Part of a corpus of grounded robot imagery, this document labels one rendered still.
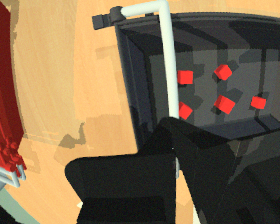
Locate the small red block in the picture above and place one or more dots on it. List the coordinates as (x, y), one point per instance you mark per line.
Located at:
(224, 104)
(184, 110)
(184, 77)
(258, 102)
(223, 71)

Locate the black plastic tray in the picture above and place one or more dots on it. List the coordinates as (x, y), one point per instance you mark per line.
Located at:
(248, 43)

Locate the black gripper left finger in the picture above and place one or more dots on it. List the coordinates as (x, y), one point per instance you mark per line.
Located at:
(149, 172)

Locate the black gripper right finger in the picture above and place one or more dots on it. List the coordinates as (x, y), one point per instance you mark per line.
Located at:
(212, 165)

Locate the grey cylinder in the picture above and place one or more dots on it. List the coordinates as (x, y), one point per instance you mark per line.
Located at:
(2, 184)

